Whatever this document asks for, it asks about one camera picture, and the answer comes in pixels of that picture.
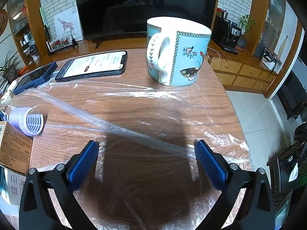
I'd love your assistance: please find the black coffee machine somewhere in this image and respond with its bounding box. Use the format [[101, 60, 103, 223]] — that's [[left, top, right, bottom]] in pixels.
[[212, 10, 240, 55]]

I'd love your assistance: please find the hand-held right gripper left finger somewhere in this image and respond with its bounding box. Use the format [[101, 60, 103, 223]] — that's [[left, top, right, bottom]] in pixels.
[[19, 140, 100, 230]]

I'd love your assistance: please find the black smartphone with lit screen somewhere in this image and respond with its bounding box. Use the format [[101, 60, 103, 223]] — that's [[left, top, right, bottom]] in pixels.
[[55, 50, 128, 82]]

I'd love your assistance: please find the blue butterfly mug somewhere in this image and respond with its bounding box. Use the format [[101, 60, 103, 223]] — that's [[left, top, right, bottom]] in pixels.
[[146, 17, 212, 87]]

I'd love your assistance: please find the wooden drawer cabinet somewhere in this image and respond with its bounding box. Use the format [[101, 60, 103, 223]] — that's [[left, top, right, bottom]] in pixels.
[[207, 45, 279, 94]]

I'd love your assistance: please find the phone in blue case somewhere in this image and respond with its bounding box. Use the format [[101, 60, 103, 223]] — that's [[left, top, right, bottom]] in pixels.
[[13, 62, 57, 95]]

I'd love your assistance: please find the white medicine box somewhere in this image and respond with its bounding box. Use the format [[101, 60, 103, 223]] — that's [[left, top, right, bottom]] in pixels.
[[0, 165, 27, 206]]

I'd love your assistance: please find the purple hair roller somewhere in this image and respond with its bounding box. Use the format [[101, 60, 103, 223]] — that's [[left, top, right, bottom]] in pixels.
[[8, 107, 33, 131]]

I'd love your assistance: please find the white box with black straps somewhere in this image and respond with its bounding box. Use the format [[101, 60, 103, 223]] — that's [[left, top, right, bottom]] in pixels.
[[261, 49, 282, 73]]

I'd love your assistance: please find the framed flower picture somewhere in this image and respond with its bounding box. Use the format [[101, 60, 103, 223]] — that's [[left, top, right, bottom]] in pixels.
[[46, 34, 78, 57]]

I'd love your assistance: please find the grassy plant in dark pot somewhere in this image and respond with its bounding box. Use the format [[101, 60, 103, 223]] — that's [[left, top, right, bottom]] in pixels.
[[0, 51, 20, 84]]

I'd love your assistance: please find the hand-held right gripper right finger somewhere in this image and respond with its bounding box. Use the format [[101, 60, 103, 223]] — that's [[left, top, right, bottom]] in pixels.
[[194, 139, 276, 230]]

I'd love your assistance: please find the glass display cabinet with bottles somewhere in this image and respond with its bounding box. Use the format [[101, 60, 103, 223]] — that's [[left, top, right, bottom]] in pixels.
[[6, 0, 41, 65]]

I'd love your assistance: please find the dark wooden chair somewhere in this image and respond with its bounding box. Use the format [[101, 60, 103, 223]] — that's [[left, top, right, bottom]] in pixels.
[[276, 77, 307, 120]]

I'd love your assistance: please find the tall green potted plant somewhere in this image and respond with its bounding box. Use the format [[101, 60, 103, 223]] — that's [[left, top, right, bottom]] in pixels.
[[237, 14, 256, 49]]

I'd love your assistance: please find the giraffe drawing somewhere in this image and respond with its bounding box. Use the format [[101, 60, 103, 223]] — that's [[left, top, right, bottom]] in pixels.
[[54, 7, 82, 40]]

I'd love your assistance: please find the tan cardboard box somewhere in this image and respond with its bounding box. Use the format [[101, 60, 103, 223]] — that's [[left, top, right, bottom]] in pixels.
[[0, 121, 34, 175]]

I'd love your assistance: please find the crumpled white tissue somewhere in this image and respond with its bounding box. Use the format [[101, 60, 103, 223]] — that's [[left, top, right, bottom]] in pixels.
[[1, 90, 13, 106]]

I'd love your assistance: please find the green roll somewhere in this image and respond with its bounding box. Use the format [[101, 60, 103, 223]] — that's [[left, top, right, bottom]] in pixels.
[[40, 7, 48, 27]]

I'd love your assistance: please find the white cable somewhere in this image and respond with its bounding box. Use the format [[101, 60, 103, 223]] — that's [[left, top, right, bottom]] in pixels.
[[207, 48, 227, 63]]

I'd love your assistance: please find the black television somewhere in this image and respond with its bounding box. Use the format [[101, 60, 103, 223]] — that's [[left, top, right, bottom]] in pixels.
[[73, 0, 220, 49]]

